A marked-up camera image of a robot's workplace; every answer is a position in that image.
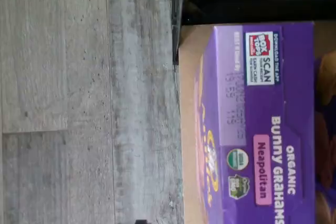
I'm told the purple box pink patch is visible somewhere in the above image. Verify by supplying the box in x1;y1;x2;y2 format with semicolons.
195;22;316;224

